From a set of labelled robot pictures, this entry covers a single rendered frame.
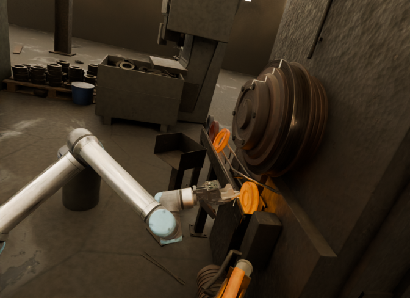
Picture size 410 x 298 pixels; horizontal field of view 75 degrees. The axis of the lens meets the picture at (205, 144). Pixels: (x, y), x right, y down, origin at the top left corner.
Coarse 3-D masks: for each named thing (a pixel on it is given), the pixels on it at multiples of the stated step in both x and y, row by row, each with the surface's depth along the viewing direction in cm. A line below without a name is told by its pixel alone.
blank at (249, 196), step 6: (246, 186) 122; (252, 186) 118; (240, 192) 129; (246, 192) 125; (252, 192) 116; (258, 192) 117; (240, 198) 128; (246, 198) 126; (252, 198) 115; (258, 198) 116; (246, 204) 124; (252, 204) 115; (246, 210) 119; (252, 210) 116
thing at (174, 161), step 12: (180, 132) 182; (156, 144) 172; (168, 144) 179; (180, 144) 185; (192, 144) 176; (168, 156) 174; (180, 156) 177; (192, 156) 160; (204, 156) 168; (180, 168) 158; (192, 168) 165; (180, 180) 175; (156, 240) 185
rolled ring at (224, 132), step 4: (224, 128) 194; (220, 132) 197; (224, 132) 190; (228, 132) 188; (220, 136) 198; (224, 136) 186; (228, 136) 186; (216, 140) 198; (224, 140) 184; (216, 144) 197; (220, 144) 185; (224, 144) 184; (216, 148) 189; (220, 148) 186
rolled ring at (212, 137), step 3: (213, 123) 209; (216, 123) 203; (210, 126) 215; (213, 126) 213; (216, 126) 202; (210, 129) 215; (213, 129) 215; (216, 129) 201; (210, 132) 215; (213, 132) 216; (216, 132) 201; (210, 135) 215; (213, 135) 203; (216, 135) 201; (210, 138) 213; (213, 138) 202; (213, 141) 204
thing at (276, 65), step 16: (272, 64) 109; (288, 64) 96; (288, 80) 94; (304, 80) 93; (304, 96) 90; (288, 112) 90; (304, 112) 89; (288, 128) 89; (304, 128) 90; (288, 144) 91; (272, 160) 97; (288, 160) 96
